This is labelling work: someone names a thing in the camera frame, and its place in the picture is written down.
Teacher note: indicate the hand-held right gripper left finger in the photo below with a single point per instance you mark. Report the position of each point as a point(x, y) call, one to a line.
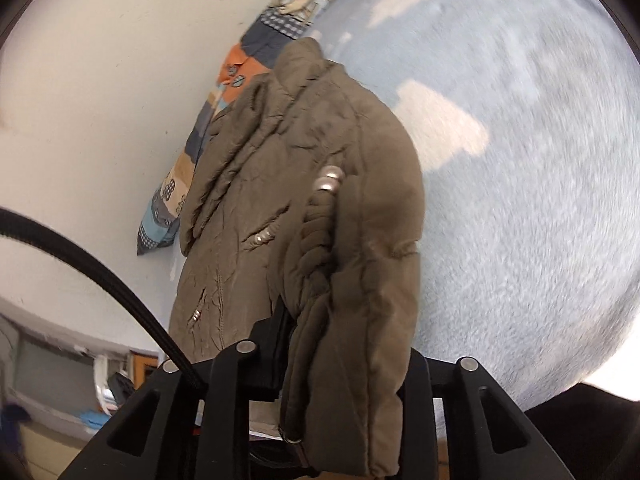
point(270, 360)

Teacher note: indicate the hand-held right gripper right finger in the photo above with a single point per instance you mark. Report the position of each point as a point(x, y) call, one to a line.
point(420, 375)

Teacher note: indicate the brown quilted jacket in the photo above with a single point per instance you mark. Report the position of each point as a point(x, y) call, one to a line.
point(350, 185)

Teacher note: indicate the light blue bed sheet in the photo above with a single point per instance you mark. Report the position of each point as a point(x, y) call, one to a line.
point(525, 210)

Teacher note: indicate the patchwork printed blanket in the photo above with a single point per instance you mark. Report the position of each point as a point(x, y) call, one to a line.
point(210, 125)

